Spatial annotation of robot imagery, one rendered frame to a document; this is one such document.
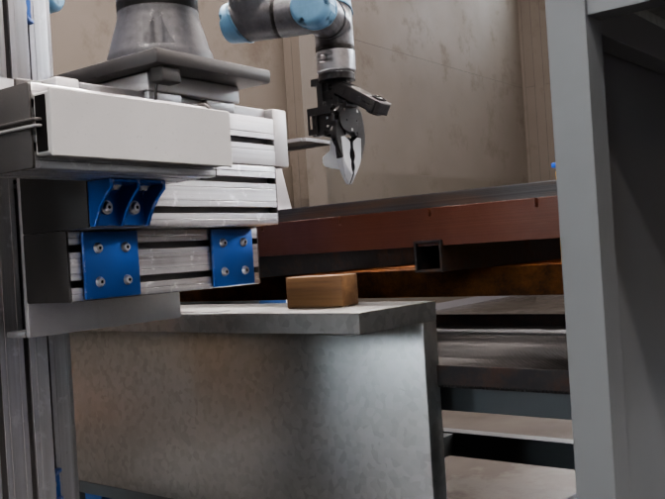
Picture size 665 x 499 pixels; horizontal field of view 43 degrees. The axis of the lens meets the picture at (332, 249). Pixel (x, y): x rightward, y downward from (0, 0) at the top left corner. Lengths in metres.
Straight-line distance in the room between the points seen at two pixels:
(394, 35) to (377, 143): 1.35
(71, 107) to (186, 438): 0.93
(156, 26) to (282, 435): 0.73
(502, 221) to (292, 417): 0.51
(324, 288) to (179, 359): 0.46
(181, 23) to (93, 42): 5.43
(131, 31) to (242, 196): 0.28
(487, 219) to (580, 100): 0.45
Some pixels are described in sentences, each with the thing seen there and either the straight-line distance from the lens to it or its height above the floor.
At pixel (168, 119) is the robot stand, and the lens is 1.01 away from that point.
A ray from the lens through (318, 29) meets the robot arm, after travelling 1.58.
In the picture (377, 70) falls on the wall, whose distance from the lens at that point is 9.57.
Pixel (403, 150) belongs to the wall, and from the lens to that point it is 9.81.
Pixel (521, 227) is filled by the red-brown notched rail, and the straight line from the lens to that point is 1.27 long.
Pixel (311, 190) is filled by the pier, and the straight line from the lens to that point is 7.99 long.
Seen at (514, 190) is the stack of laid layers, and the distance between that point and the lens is 1.33.
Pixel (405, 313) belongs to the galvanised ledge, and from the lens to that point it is 1.28.
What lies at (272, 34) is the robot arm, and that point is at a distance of 1.61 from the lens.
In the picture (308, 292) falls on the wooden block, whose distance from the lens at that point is 1.35.
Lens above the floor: 0.77
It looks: level
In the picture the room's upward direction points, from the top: 4 degrees counter-clockwise
